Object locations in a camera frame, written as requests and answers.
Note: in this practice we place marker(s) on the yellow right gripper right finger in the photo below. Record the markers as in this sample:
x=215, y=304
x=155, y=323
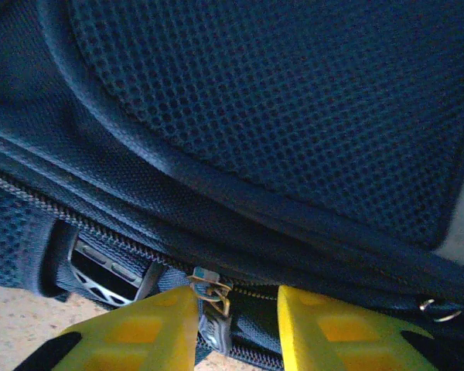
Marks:
x=340, y=336

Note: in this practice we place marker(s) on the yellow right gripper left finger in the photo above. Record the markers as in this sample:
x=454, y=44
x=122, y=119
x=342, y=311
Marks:
x=139, y=340

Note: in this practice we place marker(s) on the navy blue backpack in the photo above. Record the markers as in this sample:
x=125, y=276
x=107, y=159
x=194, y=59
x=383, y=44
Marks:
x=255, y=116

